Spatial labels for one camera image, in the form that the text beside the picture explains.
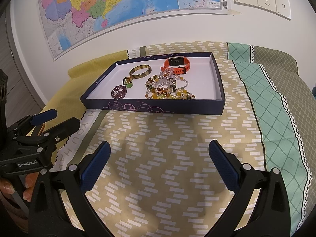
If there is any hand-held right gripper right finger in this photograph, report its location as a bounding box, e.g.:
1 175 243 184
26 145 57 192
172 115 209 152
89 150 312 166
207 140 292 237

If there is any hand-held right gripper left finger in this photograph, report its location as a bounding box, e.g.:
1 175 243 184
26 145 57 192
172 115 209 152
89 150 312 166
28 141 111 237

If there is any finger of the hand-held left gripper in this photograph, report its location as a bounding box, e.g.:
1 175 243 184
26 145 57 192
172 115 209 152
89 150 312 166
7 109 58 139
37 118 81 153

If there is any garnet bead bracelet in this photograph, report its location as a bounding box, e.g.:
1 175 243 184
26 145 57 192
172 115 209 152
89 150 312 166
110 85 128 99

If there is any navy cardboard box tray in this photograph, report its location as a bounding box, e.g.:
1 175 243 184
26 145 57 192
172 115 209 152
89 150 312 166
80 52 226 116

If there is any mixed coloured bead chain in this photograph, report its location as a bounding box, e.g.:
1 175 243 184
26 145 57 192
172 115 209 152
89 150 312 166
146 89 196 101

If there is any tortoiseshell bangle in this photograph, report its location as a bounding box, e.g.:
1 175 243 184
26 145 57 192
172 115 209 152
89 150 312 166
129 64 151 81

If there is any clear crystal bead bracelet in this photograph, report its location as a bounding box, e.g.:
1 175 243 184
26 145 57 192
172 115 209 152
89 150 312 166
155 69 188 89

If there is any orange smart watch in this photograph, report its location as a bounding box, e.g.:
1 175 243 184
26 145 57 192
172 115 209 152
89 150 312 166
160 57 191 75

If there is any person's left hand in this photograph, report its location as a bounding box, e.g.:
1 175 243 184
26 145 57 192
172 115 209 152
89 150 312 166
0 173 38 202

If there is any grey door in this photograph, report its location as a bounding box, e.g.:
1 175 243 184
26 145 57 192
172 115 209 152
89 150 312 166
5 5 47 119

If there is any patterned bed sheet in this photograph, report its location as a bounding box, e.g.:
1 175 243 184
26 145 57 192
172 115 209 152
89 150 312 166
25 41 313 237

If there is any colourful wall map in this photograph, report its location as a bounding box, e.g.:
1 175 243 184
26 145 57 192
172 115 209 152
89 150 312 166
37 0 229 61

